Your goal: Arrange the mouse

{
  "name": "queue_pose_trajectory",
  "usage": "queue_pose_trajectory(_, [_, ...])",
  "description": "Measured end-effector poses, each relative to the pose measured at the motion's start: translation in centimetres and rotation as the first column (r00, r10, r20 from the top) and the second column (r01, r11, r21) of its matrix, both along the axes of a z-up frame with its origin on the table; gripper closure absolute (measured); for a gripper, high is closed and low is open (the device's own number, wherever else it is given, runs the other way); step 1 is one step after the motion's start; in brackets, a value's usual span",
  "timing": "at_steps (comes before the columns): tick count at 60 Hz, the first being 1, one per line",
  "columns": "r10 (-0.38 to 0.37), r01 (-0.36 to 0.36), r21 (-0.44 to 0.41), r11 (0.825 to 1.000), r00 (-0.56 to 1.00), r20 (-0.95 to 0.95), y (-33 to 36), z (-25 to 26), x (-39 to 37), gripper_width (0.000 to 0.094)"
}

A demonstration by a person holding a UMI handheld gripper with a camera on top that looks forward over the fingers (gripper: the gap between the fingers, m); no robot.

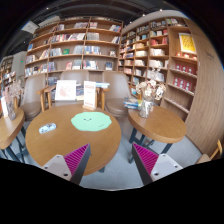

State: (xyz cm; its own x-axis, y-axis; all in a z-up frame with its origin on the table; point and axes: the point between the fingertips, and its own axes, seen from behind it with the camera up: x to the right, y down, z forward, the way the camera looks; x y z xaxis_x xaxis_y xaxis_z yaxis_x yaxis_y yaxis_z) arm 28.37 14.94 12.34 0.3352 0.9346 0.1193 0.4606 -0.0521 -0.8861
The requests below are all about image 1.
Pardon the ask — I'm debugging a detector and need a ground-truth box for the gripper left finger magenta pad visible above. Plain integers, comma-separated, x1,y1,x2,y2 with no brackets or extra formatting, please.
41,143,92,186

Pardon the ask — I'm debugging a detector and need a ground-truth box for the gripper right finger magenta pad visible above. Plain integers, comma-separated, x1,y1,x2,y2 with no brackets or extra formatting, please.
131,142,184,186

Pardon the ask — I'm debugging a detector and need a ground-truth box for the patterned white computer mouse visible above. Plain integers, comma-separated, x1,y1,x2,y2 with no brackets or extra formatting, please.
39,123,56,134

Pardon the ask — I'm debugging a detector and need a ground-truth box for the green round mouse pad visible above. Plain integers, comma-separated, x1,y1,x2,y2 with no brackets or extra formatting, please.
71,112,112,132

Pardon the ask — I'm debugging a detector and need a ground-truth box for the round wooden centre table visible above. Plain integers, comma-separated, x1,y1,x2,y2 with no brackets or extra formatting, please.
25,104,121,175

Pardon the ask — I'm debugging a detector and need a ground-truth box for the round wooden table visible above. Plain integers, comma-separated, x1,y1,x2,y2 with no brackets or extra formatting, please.
0,107,26,163
128,106,186,153
25,104,121,175

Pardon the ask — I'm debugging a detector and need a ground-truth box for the round wooden right table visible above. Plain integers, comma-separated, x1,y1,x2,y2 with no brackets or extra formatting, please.
128,106,186,153

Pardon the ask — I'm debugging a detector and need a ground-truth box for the wooden chair corner right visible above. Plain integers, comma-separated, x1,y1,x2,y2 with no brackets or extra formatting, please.
196,140,224,164

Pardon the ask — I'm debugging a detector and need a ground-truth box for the stack of books on chair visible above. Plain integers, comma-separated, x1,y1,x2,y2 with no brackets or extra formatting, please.
123,98,141,109

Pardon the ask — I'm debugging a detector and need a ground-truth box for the glass vase with dried flowers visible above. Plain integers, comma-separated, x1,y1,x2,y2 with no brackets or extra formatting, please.
136,79,166,118

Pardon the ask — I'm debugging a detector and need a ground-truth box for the white picture card stand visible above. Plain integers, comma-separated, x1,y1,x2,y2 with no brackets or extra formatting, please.
55,80,76,101

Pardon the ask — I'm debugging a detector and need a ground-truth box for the round wooden left table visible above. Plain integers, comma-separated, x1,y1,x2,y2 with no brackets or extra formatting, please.
0,107,26,163

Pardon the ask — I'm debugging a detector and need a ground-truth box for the beige chair left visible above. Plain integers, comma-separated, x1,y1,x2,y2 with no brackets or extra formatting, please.
21,74,45,121

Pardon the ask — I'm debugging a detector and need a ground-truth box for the beige chair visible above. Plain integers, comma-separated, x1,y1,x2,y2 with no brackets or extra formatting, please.
44,69,101,108
21,74,45,121
100,70,134,118

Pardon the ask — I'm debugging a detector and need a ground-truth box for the white red sign stand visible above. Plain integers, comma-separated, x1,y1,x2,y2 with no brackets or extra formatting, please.
83,81,96,110

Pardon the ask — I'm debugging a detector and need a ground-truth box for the beige chair right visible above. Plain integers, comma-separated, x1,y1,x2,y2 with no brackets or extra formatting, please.
100,70,134,118

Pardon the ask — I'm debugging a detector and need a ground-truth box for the beige chair centre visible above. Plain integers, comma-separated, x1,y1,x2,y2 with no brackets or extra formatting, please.
44,69,101,108

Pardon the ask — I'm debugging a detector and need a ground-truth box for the left vase with flowers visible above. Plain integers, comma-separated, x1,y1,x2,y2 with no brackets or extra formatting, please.
5,80,22,120

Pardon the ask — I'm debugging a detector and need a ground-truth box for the wooden bookshelf right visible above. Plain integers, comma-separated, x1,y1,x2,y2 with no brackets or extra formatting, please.
119,13,224,156

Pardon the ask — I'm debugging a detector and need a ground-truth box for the large wooden bookshelf left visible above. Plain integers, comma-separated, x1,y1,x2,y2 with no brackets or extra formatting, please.
24,16,123,78

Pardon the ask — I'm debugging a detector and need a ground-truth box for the yellow framed poster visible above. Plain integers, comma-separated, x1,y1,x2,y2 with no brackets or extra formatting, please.
179,33,196,54

